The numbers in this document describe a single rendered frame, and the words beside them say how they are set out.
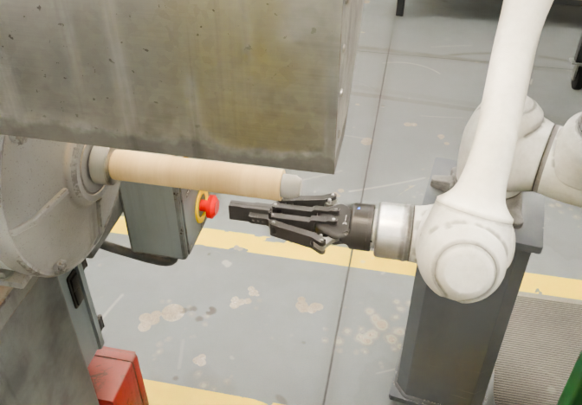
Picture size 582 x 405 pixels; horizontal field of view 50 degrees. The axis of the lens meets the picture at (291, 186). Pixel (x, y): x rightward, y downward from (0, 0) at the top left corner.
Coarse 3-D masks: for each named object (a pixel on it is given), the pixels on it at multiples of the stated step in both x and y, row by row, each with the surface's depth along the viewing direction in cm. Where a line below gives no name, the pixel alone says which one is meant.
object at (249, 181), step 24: (120, 168) 64; (144, 168) 63; (168, 168) 63; (192, 168) 63; (216, 168) 62; (240, 168) 62; (264, 168) 62; (216, 192) 63; (240, 192) 62; (264, 192) 62
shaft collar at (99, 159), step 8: (96, 152) 64; (104, 152) 63; (112, 152) 64; (88, 160) 64; (96, 160) 63; (104, 160) 63; (88, 168) 64; (96, 168) 63; (104, 168) 63; (96, 176) 64; (104, 176) 64; (104, 184) 65; (112, 184) 65
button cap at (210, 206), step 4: (212, 196) 102; (216, 196) 103; (204, 200) 103; (208, 200) 102; (212, 200) 102; (216, 200) 102; (200, 204) 102; (204, 204) 102; (208, 204) 101; (212, 204) 101; (216, 204) 102; (200, 208) 103; (204, 208) 102; (208, 208) 101; (212, 208) 102; (216, 208) 102; (208, 212) 101; (212, 212) 102; (216, 212) 103; (208, 216) 102; (212, 216) 102
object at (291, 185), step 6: (288, 174) 62; (282, 180) 61; (288, 180) 61; (294, 180) 61; (300, 180) 62; (282, 186) 61; (288, 186) 61; (294, 186) 61; (300, 186) 62; (282, 192) 62; (288, 192) 61; (294, 192) 61; (300, 192) 62
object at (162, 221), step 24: (120, 192) 94; (144, 192) 93; (168, 192) 92; (192, 192) 98; (144, 216) 96; (168, 216) 95; (192, 216) 100; (144, 240) 100; (168, 240) 98; (192, 240) 101; (168, 264) 107
